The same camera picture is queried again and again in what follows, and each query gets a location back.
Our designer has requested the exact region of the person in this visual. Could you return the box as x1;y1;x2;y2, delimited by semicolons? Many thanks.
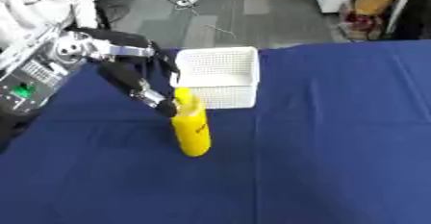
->
0;0;100;48

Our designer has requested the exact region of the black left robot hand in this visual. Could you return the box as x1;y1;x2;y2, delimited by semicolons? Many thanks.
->
67;26;184;118

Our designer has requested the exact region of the yellow bottle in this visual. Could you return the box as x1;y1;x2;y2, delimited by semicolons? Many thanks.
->
168;87;215;158

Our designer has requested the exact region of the white plastic basket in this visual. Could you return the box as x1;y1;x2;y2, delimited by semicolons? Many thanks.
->
168;46;262;110

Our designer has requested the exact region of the white power strip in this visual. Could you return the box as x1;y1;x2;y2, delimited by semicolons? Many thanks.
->
173;0;202;11

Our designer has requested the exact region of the yellow and red bag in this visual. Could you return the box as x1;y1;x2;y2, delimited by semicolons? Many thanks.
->
340;0;408;41

